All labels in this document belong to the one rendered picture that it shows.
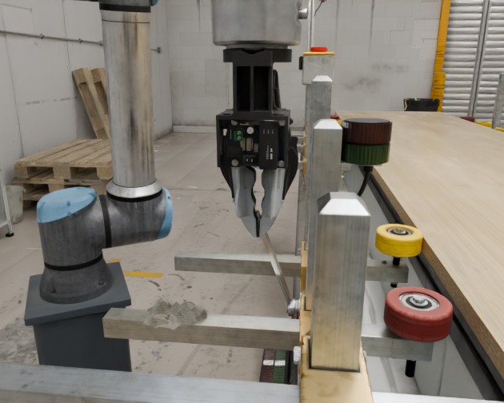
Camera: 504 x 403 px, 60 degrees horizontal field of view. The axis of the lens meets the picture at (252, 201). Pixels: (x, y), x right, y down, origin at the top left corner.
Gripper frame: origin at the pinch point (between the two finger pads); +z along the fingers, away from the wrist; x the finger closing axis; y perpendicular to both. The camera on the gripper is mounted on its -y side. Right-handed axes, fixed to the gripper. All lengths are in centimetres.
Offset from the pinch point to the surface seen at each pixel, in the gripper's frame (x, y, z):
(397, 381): 24, -22, 39
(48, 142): -250, -361, 55
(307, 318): 6.4, -1.5, 13.5
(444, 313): 22.4, 1.4, 9.8
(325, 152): 7.7, -3.7, -8.3
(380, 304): 26, -51, 39
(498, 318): 28.8, 0.7, 10.5
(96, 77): -237, -454, -6
